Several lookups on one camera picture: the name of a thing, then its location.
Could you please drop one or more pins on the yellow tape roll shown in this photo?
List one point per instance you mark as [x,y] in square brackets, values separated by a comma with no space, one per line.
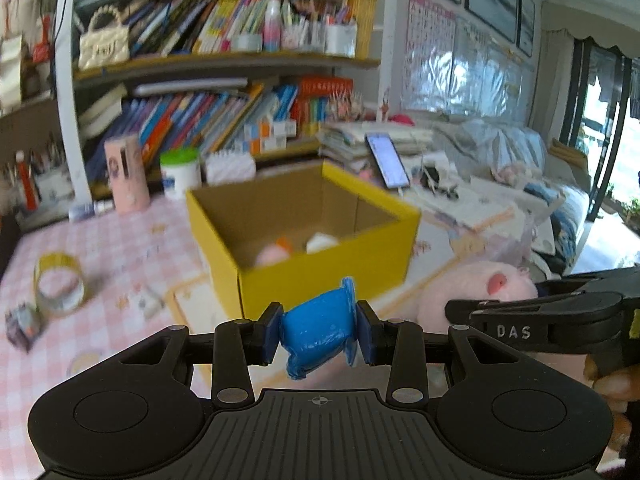
[59,284]

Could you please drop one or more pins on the yellow cardboard box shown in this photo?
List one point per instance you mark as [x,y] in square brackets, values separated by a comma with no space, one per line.
[233,222]

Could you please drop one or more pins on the white pen holder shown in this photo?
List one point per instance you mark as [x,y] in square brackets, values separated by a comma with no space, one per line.
[42,192]

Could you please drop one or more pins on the cream quilted handbag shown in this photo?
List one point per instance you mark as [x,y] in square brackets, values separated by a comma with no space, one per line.
[106,40]

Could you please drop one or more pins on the pink pig plush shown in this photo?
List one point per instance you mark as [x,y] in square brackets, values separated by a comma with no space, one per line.
[476,281]

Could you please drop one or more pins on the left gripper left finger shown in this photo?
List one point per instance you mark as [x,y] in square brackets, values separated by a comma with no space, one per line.
[238,345]

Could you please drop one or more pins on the smartphone with lit screen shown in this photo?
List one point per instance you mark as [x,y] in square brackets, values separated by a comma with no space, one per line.
[387,159]

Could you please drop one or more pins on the pink humidifier cylinder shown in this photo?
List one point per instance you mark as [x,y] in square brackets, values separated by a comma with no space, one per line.
[126,174]

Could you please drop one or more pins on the row of colourful books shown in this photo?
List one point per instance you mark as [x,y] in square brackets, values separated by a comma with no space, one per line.
[251,120]

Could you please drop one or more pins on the pink checked tablecloth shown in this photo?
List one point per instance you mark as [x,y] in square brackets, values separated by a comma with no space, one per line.
[156,249]

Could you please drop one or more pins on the small white staples box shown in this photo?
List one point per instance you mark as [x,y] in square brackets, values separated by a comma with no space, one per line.
[148,303]

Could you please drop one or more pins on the small spray bottle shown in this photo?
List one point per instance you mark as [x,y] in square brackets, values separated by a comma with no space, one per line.
[87,211]

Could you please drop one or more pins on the pink chick plush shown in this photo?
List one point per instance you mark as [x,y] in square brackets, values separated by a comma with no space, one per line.
[275,252]

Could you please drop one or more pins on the white charger block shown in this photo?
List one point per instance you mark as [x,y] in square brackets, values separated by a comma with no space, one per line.
[320,241]

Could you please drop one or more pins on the white quilted pouch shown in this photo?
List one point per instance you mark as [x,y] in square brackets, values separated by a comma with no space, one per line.
[229,167]

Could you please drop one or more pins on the person right hand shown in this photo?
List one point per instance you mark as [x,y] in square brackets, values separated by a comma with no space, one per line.
[619,389]

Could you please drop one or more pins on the blue plastic packet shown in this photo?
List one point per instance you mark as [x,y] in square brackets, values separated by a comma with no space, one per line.
[319,329]

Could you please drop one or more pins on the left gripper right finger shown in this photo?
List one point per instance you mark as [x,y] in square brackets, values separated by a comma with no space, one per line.
[400,346]

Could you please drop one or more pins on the white jar green lid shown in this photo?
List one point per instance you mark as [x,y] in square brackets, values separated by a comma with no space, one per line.
[180,170]

